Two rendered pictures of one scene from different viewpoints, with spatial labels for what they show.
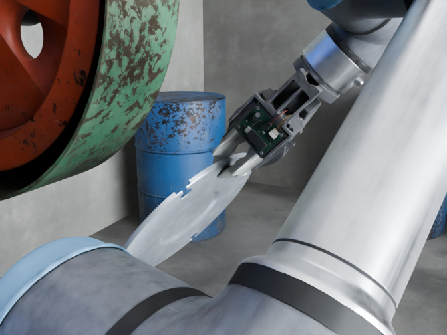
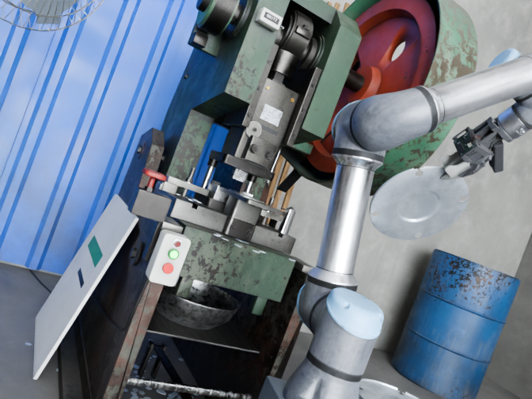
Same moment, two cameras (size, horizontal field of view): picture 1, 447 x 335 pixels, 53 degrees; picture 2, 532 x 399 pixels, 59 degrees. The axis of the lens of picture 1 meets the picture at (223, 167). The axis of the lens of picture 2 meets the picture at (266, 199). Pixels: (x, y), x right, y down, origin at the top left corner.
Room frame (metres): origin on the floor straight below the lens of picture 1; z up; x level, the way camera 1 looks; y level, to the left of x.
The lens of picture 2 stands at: (-0.67, -0.42, 0.81)
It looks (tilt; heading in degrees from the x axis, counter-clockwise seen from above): 0 degrees down; 36
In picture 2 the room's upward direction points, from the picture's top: 21 degrees clockwise
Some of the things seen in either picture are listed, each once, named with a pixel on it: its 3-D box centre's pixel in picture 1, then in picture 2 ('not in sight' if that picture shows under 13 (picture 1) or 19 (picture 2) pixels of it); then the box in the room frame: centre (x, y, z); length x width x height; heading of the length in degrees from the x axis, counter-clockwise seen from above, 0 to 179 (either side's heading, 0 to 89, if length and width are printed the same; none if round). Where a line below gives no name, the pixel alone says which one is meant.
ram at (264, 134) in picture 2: not in sight; (263, 122); (0.56, 0.61, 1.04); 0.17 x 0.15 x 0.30; 63
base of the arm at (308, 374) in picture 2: not in sight; (327, 383); (0.22, -0.06, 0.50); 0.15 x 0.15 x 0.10
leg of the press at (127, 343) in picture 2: not in sight; (119, 248); (0.40, 0.90, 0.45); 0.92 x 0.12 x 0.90; 63
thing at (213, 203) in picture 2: not in sight; (226, 207); (0.58, 0.65, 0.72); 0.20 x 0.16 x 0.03; 153
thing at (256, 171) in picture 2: not in sight; (240, 169); (0.58, 0.65, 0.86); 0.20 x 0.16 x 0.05; 153
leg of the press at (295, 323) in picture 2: not in sight; (248, 283); (0.88, 0.65, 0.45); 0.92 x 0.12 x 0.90; 63
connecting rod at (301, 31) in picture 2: not in sight; (282, 59); (0.58, 0.65, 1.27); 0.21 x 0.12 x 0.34; 63
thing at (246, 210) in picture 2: not in sight; (245, 218); (0.50, 0.49, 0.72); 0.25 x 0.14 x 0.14; 63
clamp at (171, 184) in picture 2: not in sight; (186, 181); (0.43, 0.73, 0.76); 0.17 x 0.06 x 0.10; 153
